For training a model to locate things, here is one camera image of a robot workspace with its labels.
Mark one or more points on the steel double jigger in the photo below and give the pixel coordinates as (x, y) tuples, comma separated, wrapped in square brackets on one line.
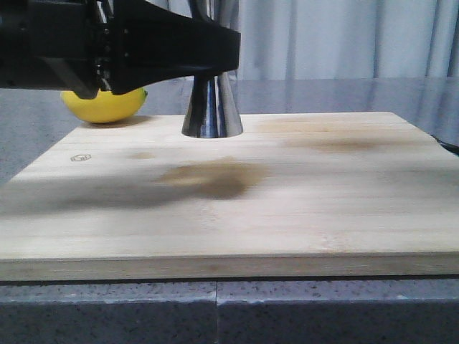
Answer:
[(212, 111)]

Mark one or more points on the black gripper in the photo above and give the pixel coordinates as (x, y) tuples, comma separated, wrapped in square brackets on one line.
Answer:
[(56, 45)]

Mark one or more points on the grey curtain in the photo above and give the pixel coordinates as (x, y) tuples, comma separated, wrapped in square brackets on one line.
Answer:
[(317, 40)]

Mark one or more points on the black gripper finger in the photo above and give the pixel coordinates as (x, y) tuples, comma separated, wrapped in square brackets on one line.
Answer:
[(150, 44)]

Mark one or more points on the wooden cutting board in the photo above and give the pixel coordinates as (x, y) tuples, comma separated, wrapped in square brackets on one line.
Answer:
[(294, 195)]

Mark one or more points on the yellow lemon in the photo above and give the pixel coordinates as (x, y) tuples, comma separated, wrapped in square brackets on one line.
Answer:
[(105, 107)]

